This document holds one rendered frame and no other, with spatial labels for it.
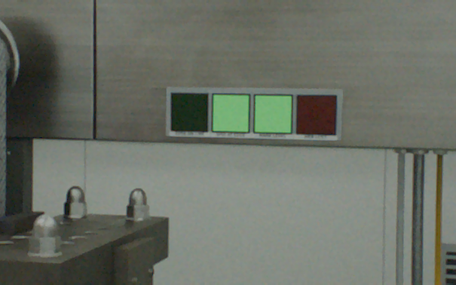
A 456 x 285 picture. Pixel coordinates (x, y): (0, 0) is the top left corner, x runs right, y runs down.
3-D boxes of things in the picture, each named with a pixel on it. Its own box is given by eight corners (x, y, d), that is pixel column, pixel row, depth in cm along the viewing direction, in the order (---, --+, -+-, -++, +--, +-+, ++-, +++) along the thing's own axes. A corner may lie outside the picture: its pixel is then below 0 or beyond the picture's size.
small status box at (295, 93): (165, 136, 140) (165, 87, 139) (166, 136, 140) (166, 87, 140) (341, 141, 134) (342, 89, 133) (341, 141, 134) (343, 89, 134)
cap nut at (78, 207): (58, 217, 142) (58, 186, 142) (68, 214, 146) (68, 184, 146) (82, 218, 141) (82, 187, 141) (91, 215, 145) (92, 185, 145)
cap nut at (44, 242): (22, 256, 109) (22, 216, 109) (36, 251, 112) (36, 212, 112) (53, 258, 108) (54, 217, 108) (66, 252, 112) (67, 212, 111)
